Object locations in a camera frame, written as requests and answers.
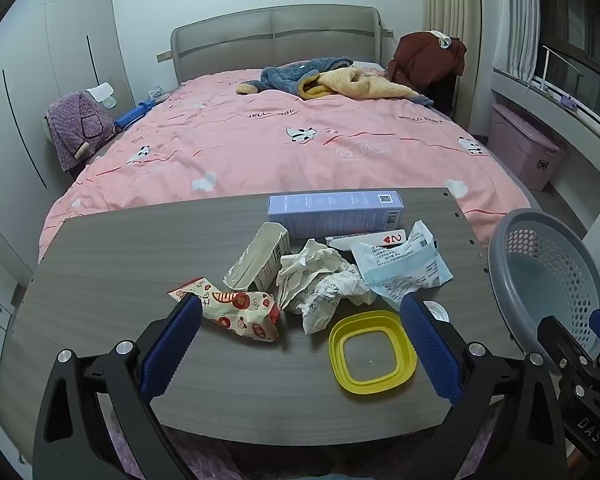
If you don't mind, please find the blue plastic object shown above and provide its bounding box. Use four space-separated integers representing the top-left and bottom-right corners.
114 101 156 128

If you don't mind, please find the white bay window ledge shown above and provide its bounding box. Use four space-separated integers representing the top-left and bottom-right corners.
492 67 600 191

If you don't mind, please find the dark window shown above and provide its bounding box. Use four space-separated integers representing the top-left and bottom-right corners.
540 0 600 111

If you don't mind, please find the brown coat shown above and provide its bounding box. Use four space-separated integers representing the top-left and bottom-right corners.
387 31 467 92

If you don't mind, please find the white torn medicine carton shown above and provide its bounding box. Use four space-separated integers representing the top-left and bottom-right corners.
223 222 291 292

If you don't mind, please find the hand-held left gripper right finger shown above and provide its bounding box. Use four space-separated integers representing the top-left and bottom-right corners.
399 292 568 480

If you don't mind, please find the white round bottle cap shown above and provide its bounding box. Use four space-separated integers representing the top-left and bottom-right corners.
422 301 451 323

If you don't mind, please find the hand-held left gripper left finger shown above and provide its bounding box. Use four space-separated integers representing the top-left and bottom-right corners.
32 292 203 480

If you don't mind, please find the yellow square lid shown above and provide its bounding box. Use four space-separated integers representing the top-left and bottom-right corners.
328 310 418 395

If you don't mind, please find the blue and white plastic packet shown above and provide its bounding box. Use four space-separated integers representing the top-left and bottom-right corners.
350 220 453 311

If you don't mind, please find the playing card two of hearts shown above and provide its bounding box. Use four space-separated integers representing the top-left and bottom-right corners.
326 230 410 252

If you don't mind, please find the written paper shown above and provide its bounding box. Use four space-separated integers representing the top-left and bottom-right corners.
276 239 378 336

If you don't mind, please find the white pillow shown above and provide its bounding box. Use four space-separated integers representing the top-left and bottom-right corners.
352 61 388 78

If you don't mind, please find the white folded cloth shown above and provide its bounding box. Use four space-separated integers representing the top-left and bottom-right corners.
86 81 117 102

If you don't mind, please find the white sheer curtain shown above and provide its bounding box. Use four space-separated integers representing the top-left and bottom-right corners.
495 0 542 82

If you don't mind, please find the grey perforated plastic basket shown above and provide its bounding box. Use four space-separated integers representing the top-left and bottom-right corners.
487 208 600 361

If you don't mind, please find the beige curtain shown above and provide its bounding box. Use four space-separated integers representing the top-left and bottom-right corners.
422 0 483 136

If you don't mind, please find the thin white desk lamp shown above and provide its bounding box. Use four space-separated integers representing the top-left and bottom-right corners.
540 45 584 97

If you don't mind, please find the black chair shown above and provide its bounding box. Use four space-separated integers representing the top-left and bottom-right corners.
427 67 462 117

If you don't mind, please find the purple cardboard box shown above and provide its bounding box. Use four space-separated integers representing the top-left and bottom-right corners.
267 191 405 240

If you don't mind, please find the blue and yellow fleece robe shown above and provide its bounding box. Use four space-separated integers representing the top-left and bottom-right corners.
236 56 435 108

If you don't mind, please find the pink fluffy rug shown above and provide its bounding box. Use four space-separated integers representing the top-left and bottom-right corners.
95 400 496 480

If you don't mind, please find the bed with pink cover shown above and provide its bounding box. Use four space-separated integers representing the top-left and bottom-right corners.
39 67 533 261

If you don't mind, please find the purple fleece robe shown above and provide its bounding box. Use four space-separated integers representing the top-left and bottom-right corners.
46 92 121 173

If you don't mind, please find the red patterned snack wrapper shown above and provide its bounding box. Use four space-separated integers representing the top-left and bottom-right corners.
168 277 282 343

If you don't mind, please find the pink plastic storage box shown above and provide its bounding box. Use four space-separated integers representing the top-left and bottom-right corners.
489 102 568 193

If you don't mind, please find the grey padded headboard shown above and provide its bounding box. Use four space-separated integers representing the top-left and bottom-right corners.
156 5 385 86

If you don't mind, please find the white wardrobe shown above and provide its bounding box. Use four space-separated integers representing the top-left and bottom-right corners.
0 0 136 341

